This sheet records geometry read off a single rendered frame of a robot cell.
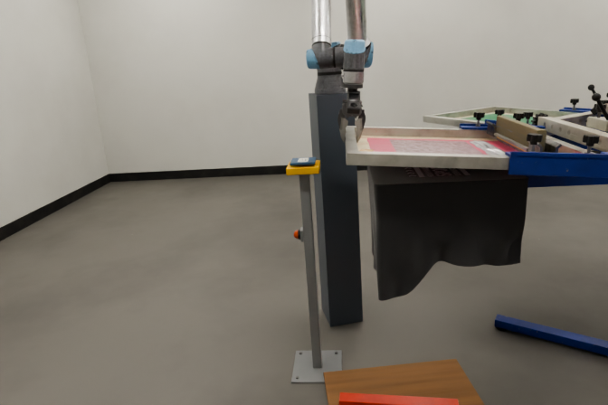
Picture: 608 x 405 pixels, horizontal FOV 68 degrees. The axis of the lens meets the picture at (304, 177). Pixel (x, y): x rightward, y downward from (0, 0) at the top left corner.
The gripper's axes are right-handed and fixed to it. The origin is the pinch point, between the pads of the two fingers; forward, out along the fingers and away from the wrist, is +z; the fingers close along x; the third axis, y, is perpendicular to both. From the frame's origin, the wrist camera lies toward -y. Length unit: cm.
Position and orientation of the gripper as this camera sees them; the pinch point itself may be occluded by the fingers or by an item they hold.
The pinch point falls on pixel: (350, 139)
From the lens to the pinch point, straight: 167.4
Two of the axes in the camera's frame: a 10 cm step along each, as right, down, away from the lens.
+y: 0.8, -2.6, 9.6
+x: -10.0, -0.4, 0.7
